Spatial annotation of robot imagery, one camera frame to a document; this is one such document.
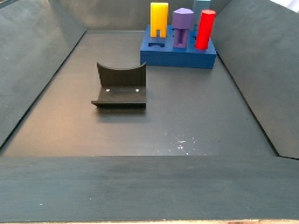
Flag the black curved holder stand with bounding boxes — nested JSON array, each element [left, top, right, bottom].
[[91, 64, 147, 107]]

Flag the red round peg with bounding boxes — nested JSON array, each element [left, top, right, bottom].
[[195, 10, 216, 50]]

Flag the blue peg board base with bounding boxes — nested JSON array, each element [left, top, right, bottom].
[[140, 25, 216, 69]]

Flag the purple hexagonal peg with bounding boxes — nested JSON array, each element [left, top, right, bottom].
[[172, 8, 194, 48]]

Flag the yellow slotted peg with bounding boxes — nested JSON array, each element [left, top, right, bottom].
[[151, 3, 168, 38]]

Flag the teal rectangular peg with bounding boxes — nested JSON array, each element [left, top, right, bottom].
[[191, 0, 211, 39]]

